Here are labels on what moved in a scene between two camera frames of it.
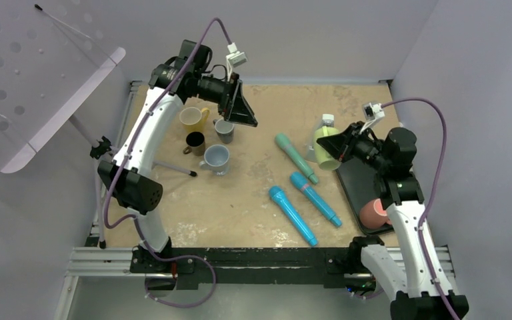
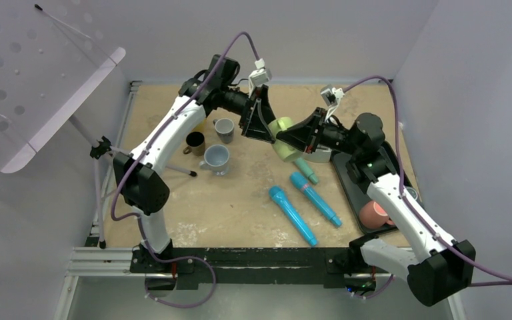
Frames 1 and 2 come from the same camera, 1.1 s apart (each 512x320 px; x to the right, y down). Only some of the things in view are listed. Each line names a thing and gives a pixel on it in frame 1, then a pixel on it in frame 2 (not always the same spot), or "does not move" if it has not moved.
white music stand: [30, 68] does not move
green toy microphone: [283, 141] does not move
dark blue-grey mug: [225, 130] does not move
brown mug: [196, 143] does not move
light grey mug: [217, 158] does not move
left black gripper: [235, 107] -> [254, 122]
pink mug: [373, 214] does not move
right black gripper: [342, 145] -> [305, 136]
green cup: [326, 160] -> [286, 151]
